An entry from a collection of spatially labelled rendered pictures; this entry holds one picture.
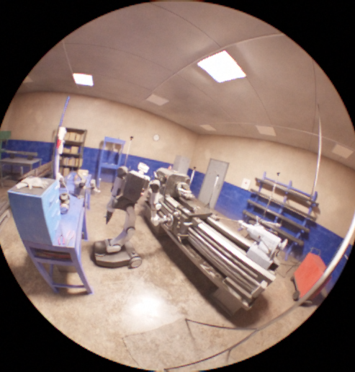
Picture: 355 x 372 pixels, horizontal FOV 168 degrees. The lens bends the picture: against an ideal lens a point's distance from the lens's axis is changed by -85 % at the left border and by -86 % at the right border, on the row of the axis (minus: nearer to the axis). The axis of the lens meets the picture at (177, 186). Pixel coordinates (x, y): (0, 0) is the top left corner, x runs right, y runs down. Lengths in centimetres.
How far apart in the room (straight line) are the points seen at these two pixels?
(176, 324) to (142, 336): 41
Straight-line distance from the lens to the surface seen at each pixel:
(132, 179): 128
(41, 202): 91
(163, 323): 167
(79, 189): 174
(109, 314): 166
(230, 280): 171
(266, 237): 152
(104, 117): 532
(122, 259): 185
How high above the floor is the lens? 161
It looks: 12 degrees down
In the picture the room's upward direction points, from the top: 16 degrees clockwise
